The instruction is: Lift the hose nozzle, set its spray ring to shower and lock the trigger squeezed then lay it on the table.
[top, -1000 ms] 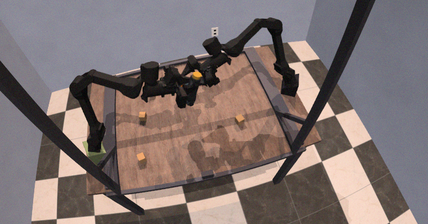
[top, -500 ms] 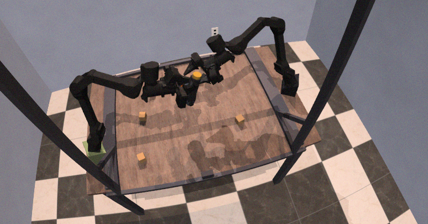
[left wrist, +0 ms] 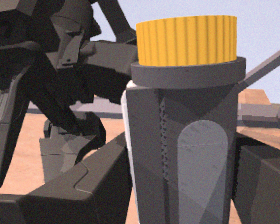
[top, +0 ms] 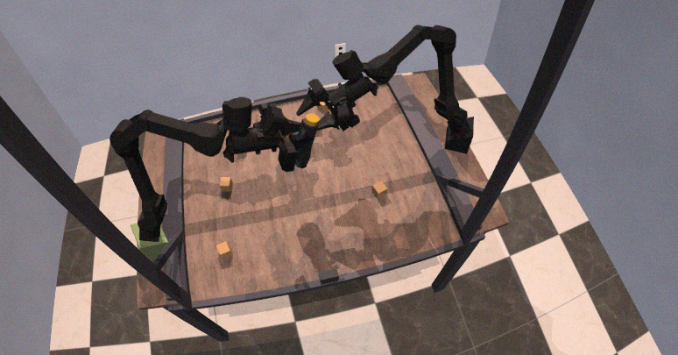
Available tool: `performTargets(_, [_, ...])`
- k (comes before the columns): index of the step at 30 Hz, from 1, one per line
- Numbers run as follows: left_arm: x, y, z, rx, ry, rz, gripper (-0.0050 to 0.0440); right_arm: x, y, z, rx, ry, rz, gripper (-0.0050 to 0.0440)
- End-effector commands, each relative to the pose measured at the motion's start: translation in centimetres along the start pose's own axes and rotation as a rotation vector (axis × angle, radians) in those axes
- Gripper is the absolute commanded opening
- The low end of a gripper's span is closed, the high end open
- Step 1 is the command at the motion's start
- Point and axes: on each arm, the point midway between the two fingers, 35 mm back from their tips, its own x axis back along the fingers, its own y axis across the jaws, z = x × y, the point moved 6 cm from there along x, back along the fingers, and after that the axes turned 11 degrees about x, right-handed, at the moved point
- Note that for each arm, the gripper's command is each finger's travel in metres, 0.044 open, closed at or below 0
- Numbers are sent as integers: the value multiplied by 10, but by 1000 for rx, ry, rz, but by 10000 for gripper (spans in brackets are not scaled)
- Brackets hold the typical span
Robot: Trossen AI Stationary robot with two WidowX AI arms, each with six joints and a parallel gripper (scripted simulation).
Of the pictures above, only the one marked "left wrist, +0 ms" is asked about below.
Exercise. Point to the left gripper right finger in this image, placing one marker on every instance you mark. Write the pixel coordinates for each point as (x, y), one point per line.
(256, 181)

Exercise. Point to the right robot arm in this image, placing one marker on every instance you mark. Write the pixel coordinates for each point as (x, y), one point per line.
(105, 64)

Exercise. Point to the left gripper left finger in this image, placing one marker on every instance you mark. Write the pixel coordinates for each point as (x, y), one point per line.
(97, 190)

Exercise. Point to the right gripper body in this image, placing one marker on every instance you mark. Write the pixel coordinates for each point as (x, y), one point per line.
(71, 86)

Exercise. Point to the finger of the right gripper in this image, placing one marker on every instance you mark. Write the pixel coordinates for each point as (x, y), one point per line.
(24, 70)
(59, 154)

